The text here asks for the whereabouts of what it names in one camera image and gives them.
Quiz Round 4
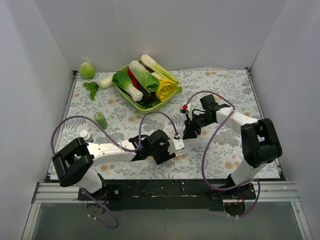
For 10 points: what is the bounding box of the yellow cabbage toy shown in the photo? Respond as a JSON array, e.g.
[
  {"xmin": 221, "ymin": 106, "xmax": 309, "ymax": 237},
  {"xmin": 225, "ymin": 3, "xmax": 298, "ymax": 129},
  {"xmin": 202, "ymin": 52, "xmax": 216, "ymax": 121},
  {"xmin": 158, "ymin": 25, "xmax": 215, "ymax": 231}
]
[{"xmin": 151, "ymin": 72, "xmax": 179, "ymax": 102}]

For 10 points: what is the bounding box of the white radish toy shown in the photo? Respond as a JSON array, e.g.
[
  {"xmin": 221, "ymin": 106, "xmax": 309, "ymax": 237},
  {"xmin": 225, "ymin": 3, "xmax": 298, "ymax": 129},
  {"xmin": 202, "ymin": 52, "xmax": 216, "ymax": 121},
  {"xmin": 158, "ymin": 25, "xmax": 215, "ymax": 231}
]
[{"xmin": 82, "ymin": 75, "xmax": 114, "ymax": 101}]

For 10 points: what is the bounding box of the dark purple eggplant toy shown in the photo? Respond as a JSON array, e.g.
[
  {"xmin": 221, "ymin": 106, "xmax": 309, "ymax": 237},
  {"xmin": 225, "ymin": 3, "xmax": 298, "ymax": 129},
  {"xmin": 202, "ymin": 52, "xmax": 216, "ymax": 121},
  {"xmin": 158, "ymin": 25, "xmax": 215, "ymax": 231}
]
[{"xmin": 138, "ymin": 83, "xmax": 158, "ymax": 104}]

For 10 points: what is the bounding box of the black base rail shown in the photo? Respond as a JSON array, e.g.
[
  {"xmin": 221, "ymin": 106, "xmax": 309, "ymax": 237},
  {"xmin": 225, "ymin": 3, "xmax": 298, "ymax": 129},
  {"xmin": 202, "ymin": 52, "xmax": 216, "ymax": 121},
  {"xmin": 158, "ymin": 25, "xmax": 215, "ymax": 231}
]
[{"xmin": 44, "ymin": 174, "xmax": 261, "ymax": 212}]

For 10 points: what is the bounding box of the green napa cabbage toy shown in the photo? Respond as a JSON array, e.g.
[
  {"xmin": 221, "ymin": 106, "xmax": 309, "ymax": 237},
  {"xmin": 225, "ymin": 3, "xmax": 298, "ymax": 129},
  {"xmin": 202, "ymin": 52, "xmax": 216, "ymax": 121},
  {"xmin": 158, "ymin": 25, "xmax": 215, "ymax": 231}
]
[{"xmin": 128, "ymin": 60, "xmax": 160, "ymax": 93}]

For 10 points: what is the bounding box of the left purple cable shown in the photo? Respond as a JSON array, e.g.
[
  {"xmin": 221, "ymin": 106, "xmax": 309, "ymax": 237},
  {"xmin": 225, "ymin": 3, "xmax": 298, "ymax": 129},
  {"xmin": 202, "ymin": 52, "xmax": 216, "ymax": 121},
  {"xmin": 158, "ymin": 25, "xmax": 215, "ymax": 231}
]
[{"xmin": 51, "ymin": 111, "xmax": 180, "ymax": 230}]

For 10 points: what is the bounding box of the green cylindrical bottle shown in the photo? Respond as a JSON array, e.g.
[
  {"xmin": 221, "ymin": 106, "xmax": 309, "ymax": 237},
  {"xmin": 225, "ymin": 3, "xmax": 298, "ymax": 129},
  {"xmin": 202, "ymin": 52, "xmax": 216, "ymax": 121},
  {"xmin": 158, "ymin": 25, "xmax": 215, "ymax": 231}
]
[{"xmin": 93, "ymin": 111, "xmax": 108, "ymax": 130}]

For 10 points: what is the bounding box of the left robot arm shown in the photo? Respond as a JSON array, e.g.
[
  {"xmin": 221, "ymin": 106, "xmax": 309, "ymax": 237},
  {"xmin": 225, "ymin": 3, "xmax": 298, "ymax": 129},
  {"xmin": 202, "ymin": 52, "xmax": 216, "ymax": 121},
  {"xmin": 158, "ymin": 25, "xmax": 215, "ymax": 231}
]
[{"xmin": 52, "ymin": 130, "xmax": 176, "ymax": 200}]

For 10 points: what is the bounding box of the white bok choy toy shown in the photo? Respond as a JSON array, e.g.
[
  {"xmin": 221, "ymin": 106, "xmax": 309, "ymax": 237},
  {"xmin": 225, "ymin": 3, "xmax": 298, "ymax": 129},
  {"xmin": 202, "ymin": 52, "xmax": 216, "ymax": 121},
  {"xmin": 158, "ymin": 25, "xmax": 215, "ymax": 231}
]
[{"xmin": 112, "ymin": 71, "xmax": 144, "ymax": 102}]

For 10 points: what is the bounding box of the white green leek toy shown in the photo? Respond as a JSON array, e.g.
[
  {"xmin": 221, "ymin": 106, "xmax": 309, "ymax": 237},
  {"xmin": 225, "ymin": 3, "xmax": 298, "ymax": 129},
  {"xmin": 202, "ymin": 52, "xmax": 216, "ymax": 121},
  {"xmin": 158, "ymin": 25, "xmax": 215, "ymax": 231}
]
[{"xmin": 140, "ymin": 54, "xmax": 180, "ymax": 84}]

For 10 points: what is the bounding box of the floral table mat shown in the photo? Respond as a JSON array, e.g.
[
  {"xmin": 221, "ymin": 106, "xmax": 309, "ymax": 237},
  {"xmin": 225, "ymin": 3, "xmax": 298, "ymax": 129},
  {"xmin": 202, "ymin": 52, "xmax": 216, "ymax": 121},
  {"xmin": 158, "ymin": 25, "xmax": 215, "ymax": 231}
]
[{"xmin": 55, "ymin": 69, "xmax": 261, "ymax": 180}]

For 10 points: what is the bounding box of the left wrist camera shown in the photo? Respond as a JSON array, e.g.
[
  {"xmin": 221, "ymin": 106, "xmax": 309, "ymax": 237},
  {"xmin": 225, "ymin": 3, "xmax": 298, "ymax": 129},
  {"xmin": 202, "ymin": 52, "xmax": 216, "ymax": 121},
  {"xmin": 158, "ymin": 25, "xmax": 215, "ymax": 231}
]
[{"xmin": 168, "ymin": 138, "xmax": 185, "ymax": 154}]

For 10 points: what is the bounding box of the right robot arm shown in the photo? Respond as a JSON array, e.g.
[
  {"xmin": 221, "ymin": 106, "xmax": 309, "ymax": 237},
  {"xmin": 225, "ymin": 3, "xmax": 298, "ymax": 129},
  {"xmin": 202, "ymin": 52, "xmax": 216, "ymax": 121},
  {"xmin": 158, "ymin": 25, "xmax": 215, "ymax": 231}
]
[{"xmin": 179, "ymin": 91, "xmax": 283, "ymax": 199}]

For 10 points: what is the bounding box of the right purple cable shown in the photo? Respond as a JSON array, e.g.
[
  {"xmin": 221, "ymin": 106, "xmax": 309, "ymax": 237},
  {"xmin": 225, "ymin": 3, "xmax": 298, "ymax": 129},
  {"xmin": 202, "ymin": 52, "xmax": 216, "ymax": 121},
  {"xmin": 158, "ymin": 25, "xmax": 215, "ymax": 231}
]
[{"xmin": 184, "ymin": 90, "xmax": 261, "ymax": 221}]

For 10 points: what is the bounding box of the purple cable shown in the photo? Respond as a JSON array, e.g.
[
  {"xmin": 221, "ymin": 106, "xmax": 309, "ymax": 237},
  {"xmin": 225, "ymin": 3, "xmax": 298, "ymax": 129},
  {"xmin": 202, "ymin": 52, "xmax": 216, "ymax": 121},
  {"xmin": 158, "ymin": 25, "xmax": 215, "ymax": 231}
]
[
  {"xmin": 184, "ymin": 90, "xmax": 261, "ymax": 221},
  {"xmin": 51, "ymin": 111, "xmax": 180, "ymax": 230}
]

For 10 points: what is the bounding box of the green plastic tray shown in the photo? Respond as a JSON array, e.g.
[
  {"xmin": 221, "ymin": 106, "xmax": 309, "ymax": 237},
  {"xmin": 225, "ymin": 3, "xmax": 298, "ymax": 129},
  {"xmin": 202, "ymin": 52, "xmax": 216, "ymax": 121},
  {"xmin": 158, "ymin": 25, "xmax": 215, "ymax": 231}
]
[{"xmin": 112, "ymin": 59, "xmax": 182, "ymax": 113}]

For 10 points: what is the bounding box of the green round cabbage toy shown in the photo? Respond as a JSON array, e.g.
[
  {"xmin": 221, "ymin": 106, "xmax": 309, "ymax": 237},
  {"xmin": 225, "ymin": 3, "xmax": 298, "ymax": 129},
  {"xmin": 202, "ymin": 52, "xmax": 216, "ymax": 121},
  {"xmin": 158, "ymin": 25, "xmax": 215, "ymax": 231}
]
[{"xmin": 79, "ymin": 62, "xmax": 95, "ymax": 79}]

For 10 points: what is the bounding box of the red pepper toy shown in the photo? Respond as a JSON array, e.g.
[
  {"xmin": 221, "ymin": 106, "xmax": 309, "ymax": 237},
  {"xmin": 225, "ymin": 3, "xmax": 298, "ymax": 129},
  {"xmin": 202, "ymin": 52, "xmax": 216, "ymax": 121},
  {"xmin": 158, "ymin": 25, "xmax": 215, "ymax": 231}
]
[{"xmin": 127, "ymin": 68, "xmax": 139, "ymax": 89}]

